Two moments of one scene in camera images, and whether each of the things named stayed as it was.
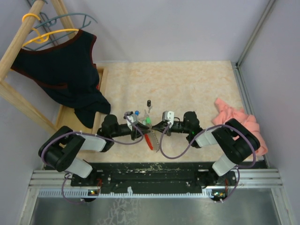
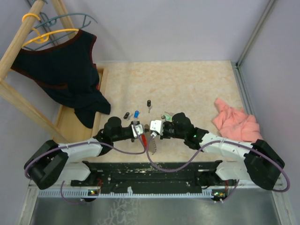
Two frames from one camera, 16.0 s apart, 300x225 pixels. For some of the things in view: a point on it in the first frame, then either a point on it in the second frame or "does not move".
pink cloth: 249,121 does not move
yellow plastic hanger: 43,37 does not move
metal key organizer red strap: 152,141 -> 144,139
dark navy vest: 65,72 does not move
